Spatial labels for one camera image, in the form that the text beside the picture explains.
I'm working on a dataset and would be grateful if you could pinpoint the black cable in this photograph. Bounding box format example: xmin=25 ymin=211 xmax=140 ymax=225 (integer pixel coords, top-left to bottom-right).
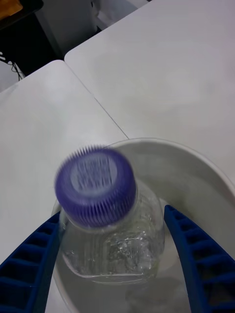
xmin=0 ymin=51 xmax=25 ymax=81

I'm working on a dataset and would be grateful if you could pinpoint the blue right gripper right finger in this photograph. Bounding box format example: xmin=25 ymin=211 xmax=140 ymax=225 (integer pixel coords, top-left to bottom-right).
xmin=164 ymin=204 xmax=235 ymax=313

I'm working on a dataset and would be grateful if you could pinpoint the black cabinet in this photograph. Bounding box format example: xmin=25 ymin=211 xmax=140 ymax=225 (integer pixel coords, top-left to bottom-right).
xmin=0 ymin=0 xmax=64 ymax=77

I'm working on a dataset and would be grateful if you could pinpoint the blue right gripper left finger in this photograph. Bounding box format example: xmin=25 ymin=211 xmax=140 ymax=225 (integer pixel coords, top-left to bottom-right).
xmin=0 ymin=211 xmax=61 ymax=313

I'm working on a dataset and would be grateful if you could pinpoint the clear bottle with purple cap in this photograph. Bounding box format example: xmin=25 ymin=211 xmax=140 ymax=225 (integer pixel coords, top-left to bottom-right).
xmin=54 ymin=144 xmax=166 ymax=286

